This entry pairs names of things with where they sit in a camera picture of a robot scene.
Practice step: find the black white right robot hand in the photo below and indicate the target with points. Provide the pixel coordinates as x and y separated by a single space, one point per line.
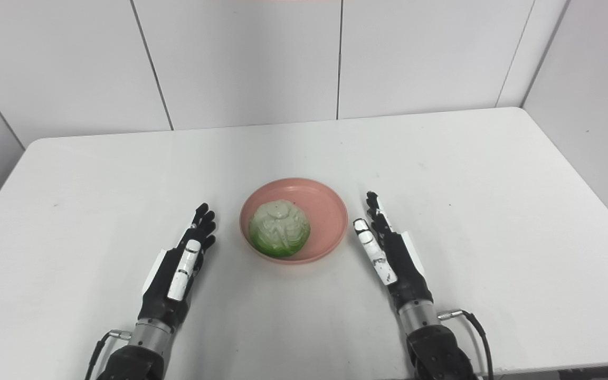
409 274

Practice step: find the dark grey edge strip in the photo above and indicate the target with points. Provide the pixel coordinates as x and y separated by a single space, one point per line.
573 372

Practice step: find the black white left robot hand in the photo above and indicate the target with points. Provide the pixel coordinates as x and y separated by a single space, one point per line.
161 295

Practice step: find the pink round plate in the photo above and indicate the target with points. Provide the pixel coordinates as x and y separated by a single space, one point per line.
325 211

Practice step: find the green white cabbage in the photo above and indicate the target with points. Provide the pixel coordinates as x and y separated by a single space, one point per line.
279 228

